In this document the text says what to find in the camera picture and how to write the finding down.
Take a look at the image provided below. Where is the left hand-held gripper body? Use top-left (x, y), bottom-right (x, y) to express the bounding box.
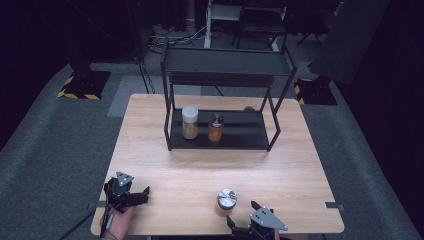
top-left (103, 171), bottom-right (136, 214)

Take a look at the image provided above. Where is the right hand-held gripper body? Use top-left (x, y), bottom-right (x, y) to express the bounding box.
top-left (232, 205), bottom-right (289, 240)

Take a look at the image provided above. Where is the silver lid spice jar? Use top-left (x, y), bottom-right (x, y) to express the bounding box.
top-left (215, 187), bottom-right (238, 218)

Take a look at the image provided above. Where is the black metal two-tier rack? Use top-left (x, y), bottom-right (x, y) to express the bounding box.
top-left (160, 35), bottom-right (299, 153)

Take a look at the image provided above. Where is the person's left hand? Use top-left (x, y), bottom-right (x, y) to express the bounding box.
top-left (107, 204), bottom-right (138, 240)

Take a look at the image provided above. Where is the person's right hand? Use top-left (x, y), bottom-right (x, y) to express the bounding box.
top-left (274, 231), bottom-right (312, 240)

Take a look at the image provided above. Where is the thin black rod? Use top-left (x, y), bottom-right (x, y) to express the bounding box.
top-left (58, 211), bottom-right (95, 240)

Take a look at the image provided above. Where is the white lid spice jar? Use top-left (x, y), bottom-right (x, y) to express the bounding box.
top-left (181, 104), bottom-right (200, 141)

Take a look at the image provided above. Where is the black lid orange spice jar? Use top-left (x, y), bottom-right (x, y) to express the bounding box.
top-left (207, 113), bottom-right (225, 143)

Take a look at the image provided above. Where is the striped-edge black stand base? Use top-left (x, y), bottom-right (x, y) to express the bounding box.
top-left (293, 75), bottom-right (338, 107)
top-left (57, 61), bottom-right (112, 101)

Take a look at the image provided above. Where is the white metal stand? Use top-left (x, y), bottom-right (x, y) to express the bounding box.
top-left (203, 0), bottom-right (242, 50)

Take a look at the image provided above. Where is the black chair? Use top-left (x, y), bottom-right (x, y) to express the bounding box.
top-left (231, 0), bottom-right (290, 52)

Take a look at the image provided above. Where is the dark grey panel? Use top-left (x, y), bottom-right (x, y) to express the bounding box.
top-left (309, 0), bottom-right (391, 86)

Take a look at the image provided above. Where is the left hand-held gripper cable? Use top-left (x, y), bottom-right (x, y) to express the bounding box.
top-left (99, 199), bottom-right (115, 239)

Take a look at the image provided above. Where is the bundle of floor cables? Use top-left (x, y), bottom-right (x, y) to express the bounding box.
top-left (146, 23), bottom-right (208, 55)

